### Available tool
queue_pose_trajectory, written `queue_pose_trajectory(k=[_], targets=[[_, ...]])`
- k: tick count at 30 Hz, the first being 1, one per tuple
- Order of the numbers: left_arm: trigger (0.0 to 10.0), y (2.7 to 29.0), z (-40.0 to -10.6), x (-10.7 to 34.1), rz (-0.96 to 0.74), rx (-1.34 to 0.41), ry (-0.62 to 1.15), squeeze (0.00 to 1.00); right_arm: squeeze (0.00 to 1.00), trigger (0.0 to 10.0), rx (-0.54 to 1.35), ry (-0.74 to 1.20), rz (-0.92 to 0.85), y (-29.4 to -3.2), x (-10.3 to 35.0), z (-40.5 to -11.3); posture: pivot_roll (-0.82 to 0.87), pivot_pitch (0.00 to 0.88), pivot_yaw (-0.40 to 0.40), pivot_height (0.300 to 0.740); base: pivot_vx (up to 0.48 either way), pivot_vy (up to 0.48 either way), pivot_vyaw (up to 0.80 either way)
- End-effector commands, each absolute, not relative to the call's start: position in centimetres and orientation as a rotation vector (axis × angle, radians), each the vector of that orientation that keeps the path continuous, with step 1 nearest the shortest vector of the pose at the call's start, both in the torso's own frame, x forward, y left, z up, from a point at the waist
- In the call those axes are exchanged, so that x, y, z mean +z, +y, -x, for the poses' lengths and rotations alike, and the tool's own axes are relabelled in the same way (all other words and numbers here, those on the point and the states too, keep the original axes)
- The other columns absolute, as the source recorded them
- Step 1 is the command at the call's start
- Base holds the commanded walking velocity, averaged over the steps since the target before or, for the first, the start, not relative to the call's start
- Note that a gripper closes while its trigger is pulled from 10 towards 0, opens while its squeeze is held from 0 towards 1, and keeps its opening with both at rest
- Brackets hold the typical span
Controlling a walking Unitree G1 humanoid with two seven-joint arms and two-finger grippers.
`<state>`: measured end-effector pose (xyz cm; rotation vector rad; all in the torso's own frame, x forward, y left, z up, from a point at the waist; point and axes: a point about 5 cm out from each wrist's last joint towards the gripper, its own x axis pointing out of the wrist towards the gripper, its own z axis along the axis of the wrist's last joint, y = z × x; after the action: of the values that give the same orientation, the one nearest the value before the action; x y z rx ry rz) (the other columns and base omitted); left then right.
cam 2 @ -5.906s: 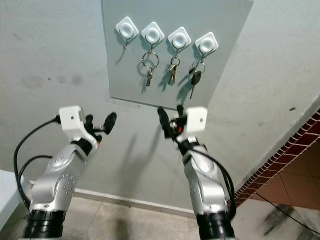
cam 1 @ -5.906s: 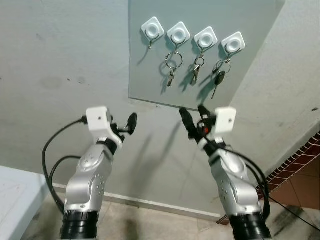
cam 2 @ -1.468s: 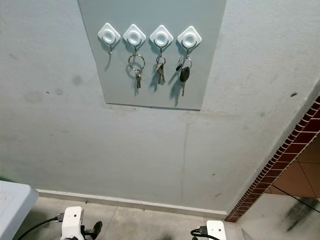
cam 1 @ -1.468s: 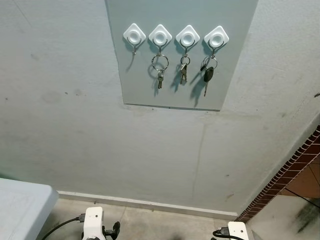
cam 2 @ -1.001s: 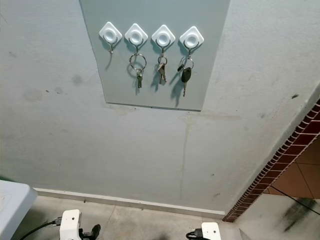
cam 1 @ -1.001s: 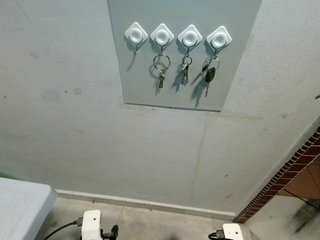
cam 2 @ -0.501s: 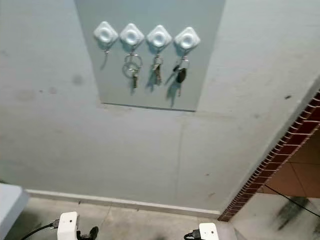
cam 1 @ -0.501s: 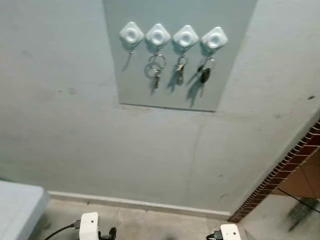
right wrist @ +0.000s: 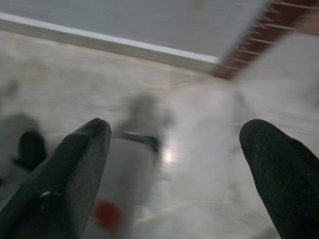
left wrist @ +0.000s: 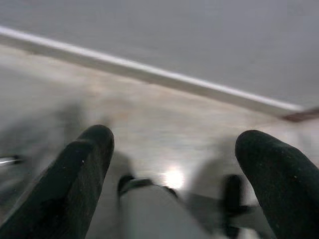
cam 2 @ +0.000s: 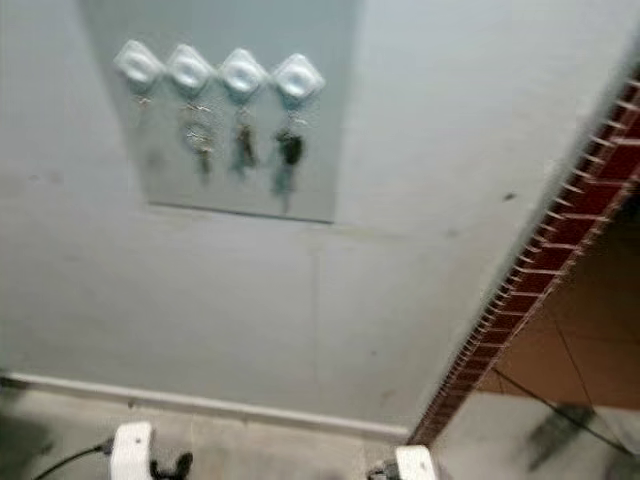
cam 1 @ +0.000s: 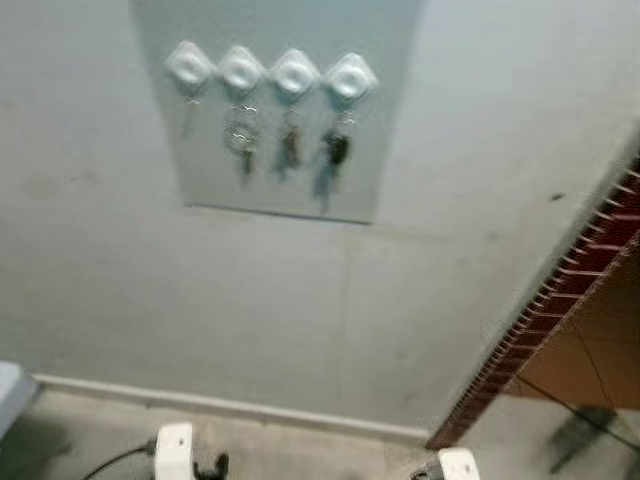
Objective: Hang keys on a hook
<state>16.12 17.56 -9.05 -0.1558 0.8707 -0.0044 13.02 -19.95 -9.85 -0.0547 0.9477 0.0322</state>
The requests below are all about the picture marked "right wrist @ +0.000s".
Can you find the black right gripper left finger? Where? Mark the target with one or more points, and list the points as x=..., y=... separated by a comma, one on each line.
x=62, y=179

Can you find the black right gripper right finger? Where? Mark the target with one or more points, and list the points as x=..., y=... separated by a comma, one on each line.
x=289, y=179

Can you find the robot left leg grey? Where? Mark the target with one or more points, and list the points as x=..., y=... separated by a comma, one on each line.
x=31, y=149

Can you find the small red round object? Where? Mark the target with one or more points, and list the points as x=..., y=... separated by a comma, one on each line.
x=107, y=214

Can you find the white baseboard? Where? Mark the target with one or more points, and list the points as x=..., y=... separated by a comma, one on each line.
x=107, y=43

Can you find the red-brown staircase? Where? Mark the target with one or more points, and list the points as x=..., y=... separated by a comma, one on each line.
x=251, y=39

